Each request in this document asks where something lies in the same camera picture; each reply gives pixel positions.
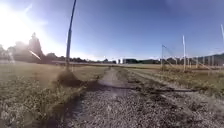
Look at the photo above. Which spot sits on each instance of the dry grass field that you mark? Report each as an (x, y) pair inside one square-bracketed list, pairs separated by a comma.
[(30, 86)]

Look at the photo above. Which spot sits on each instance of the grey gravel path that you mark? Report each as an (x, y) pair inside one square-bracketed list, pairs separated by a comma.
[(111, 106)]

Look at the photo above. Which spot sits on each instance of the dry grass verge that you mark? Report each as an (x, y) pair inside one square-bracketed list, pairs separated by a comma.
[(186, 78)]

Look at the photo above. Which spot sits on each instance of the row of pale fence posts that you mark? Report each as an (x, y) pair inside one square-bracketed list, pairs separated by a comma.
[(183, 55)]

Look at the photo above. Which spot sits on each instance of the tall dark pole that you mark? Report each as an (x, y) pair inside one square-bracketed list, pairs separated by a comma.
[(69, 36)]

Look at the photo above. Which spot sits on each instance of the distant low buildings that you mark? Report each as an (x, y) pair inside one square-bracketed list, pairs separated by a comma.
[(133, 61)]

